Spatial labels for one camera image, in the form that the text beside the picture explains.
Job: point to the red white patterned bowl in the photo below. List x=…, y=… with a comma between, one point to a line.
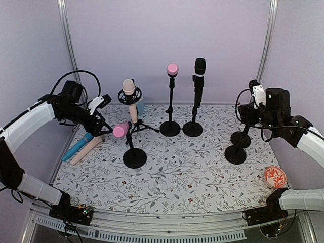
x=275, y=177

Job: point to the beige pink microphone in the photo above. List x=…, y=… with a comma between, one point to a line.
x=87, y=148

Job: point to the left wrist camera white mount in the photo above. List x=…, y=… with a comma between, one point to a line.
x=98, y=102

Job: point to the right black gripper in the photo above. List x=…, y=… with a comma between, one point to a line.
x=245, y=112

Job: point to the black microphone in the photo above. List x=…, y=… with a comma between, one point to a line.
x=200, y=73

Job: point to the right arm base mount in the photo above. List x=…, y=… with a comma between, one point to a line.
x=272, y=211

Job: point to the black tripod shockmount stand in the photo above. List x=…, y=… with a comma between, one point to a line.
x=139, y=126

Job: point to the blue microphone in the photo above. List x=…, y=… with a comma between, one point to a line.
x=77, y=146

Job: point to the front aluminium rail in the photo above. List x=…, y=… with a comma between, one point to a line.
x=112, y=226

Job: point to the floral table mat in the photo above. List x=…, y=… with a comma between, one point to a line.
x=181, y=175

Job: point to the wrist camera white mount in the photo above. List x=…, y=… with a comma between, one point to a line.
x=259, y=96
x=98, y=102

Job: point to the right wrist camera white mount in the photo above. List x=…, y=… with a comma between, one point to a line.
x=259, y=96

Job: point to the pink microphone back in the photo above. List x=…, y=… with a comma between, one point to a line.
x=172, y=69

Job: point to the aluminium frame post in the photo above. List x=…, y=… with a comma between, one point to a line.
x=66, y=33
x=268, y=37

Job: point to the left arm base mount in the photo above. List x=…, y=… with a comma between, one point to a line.
x=81, y=214

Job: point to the light blue cup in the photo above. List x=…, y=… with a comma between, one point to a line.
x=140, y=106

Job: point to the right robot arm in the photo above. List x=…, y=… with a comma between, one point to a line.
x=304, y=145

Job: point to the left aluminium frame post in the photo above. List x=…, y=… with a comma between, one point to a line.
x=66, y=33

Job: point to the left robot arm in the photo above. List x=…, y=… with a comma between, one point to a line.
x=16, y=134

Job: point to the right aluminium frame post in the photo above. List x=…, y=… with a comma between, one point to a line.
x=268, y=37

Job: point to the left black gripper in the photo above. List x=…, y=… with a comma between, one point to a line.
x=95, y=130

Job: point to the beige microphone in shockmount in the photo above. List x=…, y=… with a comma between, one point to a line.
x=129, y=91

